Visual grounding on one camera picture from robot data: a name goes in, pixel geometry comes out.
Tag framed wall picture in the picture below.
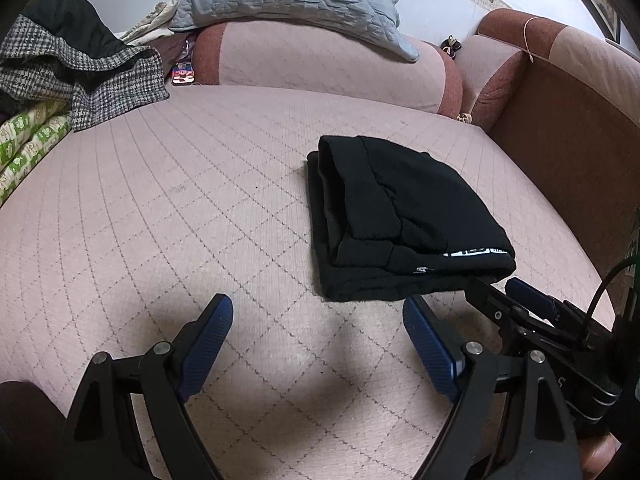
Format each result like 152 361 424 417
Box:
555 0 624 42

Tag black garment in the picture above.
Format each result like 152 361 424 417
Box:
20 0 133 62

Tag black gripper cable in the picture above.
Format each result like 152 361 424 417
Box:
586 252 640 324

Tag beige cord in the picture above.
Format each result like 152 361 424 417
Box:
522 16 551 64

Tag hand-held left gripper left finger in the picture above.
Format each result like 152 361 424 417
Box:
59 292 235 480

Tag short pink bolster cushion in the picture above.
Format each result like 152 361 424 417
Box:
456 35 529 132

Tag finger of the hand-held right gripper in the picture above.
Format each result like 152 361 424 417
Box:
466 279 532 335
505 278 577 327

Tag green patterned blanket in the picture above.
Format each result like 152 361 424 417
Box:
0 100 77 207

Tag black pants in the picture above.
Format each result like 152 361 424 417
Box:
306 135 517 303

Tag houndstooth coat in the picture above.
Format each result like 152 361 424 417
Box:
0 14 171 132

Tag pink checked sofa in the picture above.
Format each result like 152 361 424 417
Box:
0 7 640 480

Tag small colourful packet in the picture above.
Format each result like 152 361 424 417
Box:
171 60 197 86

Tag cream cloth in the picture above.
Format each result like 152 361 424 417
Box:
120 0 182 47

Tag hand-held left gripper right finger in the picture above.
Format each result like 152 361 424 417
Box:
402 296 586 480

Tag long pink bolster cushion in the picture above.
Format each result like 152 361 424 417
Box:
192 20 465 120

